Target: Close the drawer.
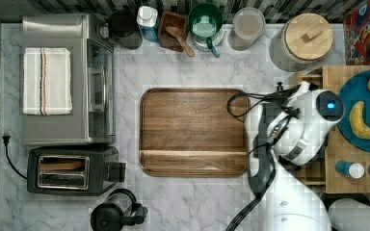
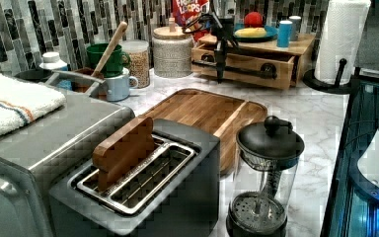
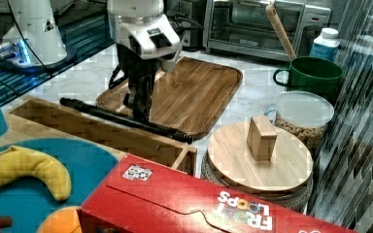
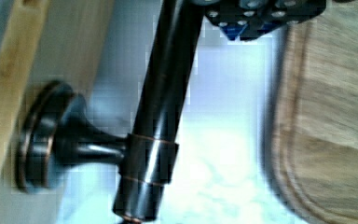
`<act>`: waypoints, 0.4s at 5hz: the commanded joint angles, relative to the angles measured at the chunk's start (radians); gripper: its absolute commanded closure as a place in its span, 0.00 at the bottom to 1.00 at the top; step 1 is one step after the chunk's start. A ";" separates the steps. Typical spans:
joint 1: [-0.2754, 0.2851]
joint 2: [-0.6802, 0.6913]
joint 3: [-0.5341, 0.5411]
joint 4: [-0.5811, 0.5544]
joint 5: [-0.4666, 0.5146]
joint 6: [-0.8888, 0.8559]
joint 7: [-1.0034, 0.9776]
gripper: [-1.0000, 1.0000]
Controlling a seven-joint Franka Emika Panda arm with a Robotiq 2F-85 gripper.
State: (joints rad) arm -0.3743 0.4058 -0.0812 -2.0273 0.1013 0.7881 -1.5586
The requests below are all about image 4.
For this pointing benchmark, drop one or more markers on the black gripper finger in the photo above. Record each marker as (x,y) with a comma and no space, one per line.
(247,20)

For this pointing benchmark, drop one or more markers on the bamboo drawer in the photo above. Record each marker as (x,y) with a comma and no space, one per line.
(40,41)

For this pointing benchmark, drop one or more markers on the black drawer handle bar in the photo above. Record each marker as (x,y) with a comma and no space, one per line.
(57,136)

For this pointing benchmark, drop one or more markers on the wooden cutting board tray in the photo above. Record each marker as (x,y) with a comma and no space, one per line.
(314,152)

